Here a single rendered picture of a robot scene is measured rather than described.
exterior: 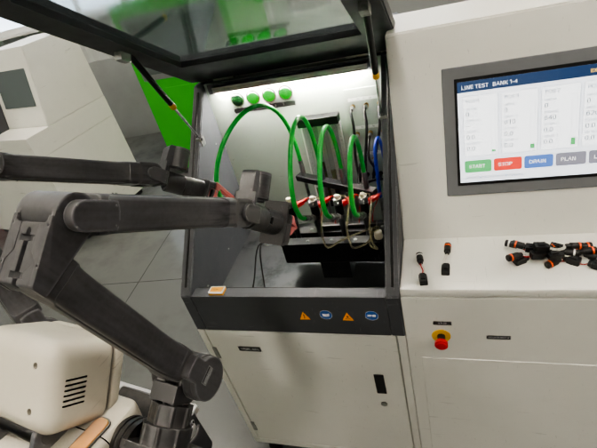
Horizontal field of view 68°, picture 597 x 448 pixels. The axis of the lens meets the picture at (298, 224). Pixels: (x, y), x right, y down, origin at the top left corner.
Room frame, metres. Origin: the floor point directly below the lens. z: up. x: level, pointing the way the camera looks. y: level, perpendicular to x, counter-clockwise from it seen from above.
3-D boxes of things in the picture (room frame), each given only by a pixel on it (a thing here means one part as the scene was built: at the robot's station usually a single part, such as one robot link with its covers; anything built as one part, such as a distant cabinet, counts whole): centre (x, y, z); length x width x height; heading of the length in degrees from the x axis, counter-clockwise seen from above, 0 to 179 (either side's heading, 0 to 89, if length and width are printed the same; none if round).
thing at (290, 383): (1.01, 0.11, 0.44); 0.65 x 0.02 x 0.68; 67
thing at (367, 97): (1.39, -0.31, 1.20); 0.13 x 0.03 x 0.31; 67
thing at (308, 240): (1.20, -0.10, 0.91); 0.34 x 0.10 x 0.15; 67
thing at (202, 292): (1.03, 0.10, 0.87); 0.62 x 0.04 x 0.16; 67
